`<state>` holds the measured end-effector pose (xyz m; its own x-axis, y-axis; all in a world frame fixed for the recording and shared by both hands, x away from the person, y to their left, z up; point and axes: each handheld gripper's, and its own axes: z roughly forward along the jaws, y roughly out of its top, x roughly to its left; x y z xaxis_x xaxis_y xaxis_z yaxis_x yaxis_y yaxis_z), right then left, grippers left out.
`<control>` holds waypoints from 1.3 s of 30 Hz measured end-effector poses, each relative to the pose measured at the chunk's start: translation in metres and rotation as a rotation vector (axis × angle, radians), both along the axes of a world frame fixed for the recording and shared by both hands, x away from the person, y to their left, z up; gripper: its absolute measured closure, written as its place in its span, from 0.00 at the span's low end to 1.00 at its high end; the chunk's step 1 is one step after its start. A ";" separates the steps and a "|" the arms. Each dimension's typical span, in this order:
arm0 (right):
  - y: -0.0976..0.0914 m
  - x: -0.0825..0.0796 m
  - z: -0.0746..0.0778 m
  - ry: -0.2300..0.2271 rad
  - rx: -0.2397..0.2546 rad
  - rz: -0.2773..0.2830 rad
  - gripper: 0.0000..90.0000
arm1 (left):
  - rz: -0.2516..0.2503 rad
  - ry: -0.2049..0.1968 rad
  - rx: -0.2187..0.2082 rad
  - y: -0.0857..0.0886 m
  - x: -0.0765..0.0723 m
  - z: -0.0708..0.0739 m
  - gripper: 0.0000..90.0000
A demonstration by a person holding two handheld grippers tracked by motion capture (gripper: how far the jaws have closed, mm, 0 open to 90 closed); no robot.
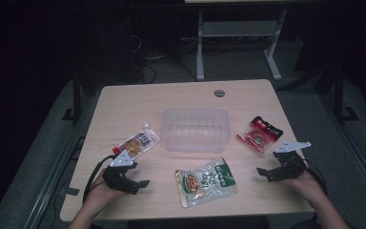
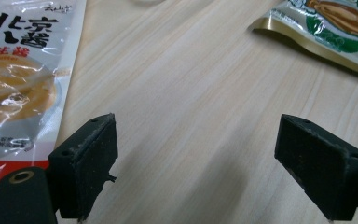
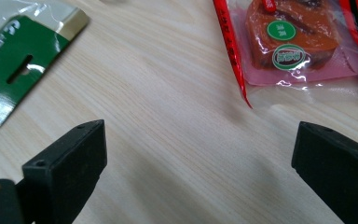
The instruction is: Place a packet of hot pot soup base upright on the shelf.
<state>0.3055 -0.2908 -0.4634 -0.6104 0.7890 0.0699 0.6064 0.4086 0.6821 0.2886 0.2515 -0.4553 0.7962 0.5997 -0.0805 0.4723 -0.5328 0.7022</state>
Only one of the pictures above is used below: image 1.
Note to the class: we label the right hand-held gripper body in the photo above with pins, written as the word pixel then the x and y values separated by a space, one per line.
pixel 290 168

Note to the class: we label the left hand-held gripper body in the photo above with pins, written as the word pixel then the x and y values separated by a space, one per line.
pixel 120 183

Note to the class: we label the red and black snack packet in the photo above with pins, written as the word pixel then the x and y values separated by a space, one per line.
pixel 260 134

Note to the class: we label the clear plastic container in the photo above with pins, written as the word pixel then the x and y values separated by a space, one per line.
pixel 195 130

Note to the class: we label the person's left hand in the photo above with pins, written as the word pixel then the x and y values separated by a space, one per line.
pixel 103 189

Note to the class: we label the person's right hand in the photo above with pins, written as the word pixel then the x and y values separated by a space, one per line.
pixel 305 184

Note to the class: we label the orange and white snack pouch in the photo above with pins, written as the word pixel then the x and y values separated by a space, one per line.
pixel 138 143

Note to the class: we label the grey tape strip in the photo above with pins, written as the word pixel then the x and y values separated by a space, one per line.
pixel 69 191

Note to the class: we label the green and white snack pouch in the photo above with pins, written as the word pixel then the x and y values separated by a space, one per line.
pixel 205 183

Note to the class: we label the black metal stand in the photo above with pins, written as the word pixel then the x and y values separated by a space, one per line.
pixel 76 95
pixel 340 98

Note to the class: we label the grey round table grommet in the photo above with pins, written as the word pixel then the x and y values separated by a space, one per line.
pixel 219 93

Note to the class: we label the white metal desk frame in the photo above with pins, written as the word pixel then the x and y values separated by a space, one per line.
pixel 238 28

